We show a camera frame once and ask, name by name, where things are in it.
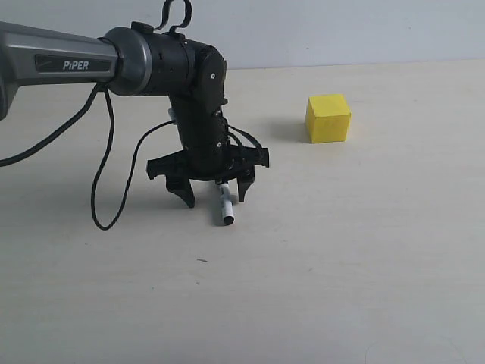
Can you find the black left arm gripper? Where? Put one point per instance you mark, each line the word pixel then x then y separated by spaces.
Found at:
pixel 206 153

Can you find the black and white marker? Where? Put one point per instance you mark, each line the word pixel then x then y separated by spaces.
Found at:
pixel 226 204

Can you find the yellow cube block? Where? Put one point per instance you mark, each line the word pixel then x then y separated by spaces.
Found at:
pixel 327 118

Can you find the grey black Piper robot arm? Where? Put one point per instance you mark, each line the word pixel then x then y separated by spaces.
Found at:
pixel 132 61

